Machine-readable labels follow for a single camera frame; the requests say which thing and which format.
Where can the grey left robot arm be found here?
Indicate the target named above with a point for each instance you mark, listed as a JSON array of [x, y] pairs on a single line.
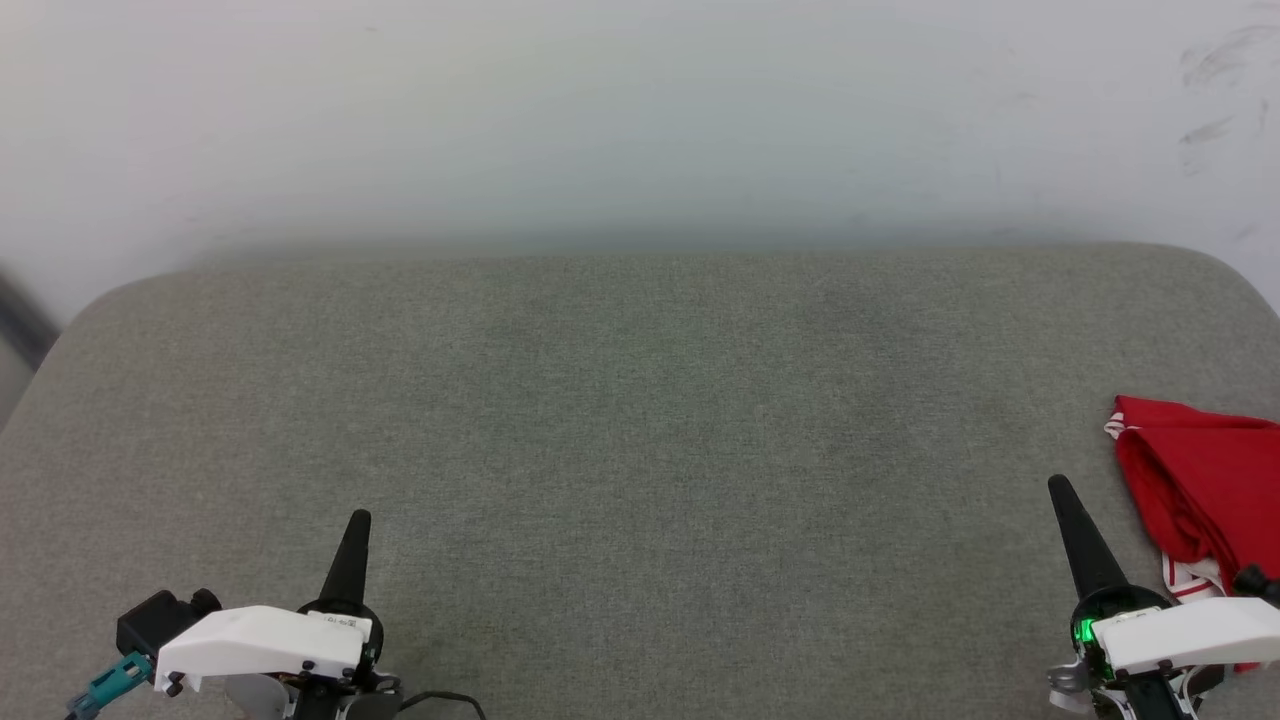
[[300, 702]]

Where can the red and white jersey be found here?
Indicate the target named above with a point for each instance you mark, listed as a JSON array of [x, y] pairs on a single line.
[[1210, 480]]

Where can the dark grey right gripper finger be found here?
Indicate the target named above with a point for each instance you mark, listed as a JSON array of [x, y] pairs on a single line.
[[1085, 545]]

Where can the grey fabric sofa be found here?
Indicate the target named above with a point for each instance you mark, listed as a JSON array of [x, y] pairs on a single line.
[[640, 450]]

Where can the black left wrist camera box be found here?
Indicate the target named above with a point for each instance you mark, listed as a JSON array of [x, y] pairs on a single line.
[[160, 620]]

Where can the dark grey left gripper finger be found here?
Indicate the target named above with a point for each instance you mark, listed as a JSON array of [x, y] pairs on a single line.
[[350, 565]]

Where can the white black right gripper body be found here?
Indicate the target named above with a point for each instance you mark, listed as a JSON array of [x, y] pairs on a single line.
[[1185, 632]]

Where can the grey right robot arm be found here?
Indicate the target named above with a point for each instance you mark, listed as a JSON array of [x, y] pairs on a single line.
[[1140, 700]]

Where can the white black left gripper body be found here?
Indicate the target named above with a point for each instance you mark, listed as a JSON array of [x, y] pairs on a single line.
[[260, 640]]

